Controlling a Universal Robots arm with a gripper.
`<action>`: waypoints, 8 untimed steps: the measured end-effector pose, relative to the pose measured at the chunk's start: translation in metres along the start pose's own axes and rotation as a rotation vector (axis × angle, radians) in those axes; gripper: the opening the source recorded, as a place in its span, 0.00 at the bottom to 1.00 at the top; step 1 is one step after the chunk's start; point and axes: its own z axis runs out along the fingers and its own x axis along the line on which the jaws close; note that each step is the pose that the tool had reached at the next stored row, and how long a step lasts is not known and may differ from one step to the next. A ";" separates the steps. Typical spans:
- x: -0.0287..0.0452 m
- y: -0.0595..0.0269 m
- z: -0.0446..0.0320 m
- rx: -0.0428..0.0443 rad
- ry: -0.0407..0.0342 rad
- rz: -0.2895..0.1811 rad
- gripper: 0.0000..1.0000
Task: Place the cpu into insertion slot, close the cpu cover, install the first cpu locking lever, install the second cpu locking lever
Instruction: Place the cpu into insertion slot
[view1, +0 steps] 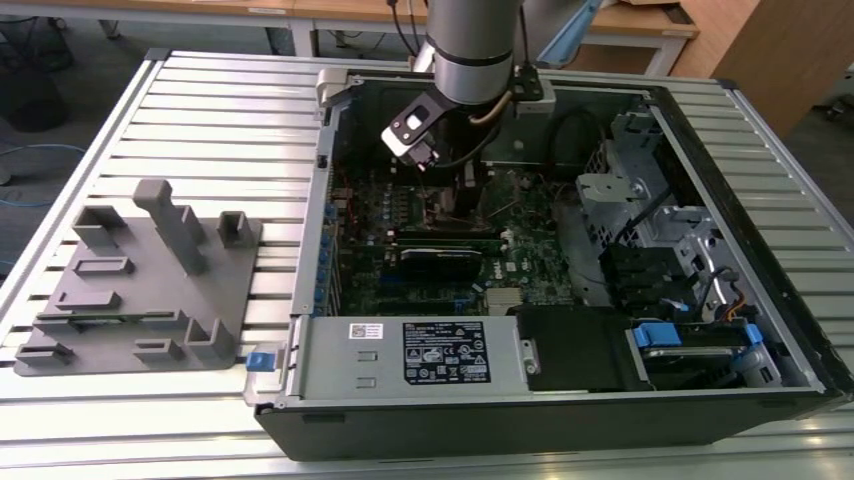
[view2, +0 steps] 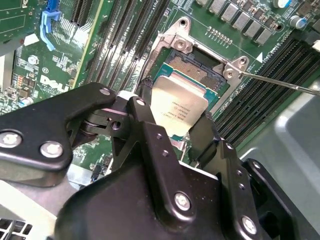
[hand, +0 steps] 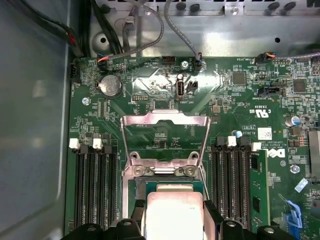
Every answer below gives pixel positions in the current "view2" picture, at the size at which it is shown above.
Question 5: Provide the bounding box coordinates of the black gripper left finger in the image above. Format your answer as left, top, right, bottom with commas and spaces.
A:
0, 79, 201, 227

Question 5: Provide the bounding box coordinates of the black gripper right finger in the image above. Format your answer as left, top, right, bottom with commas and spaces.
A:
188, 111, 303, 240

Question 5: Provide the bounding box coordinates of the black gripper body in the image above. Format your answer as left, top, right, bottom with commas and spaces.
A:
53, 162, 241, 240

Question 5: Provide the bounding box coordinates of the silver CPU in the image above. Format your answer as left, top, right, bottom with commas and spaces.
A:
149, 62, 220, 143

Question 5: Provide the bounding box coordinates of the metal locking lever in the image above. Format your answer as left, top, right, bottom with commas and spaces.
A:
142, 36, 163, 83
237, 71, 320, 96

